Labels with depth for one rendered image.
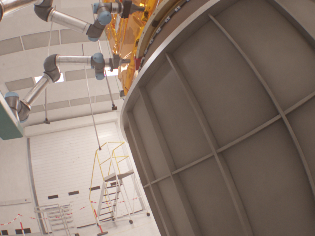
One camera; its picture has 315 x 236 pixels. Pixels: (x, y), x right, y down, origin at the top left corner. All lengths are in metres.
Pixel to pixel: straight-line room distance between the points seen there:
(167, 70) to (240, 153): 0.36
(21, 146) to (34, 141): 0.81
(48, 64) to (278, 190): 1.41
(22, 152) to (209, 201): 9.15
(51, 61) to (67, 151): 7.46
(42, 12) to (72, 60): 0.42
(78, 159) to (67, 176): 1.02
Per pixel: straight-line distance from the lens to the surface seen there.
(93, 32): 1.09
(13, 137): 1.21
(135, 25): 1.58
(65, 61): 1.31
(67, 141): 8.77
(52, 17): 1.13
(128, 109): 0.83
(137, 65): 1.39
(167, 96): 0.60
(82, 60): 1.27
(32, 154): 9.04
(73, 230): 5.15
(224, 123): 0.47
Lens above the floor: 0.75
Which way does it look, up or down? 22 degrees up
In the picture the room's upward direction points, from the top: 21 degrees counter-clockwise
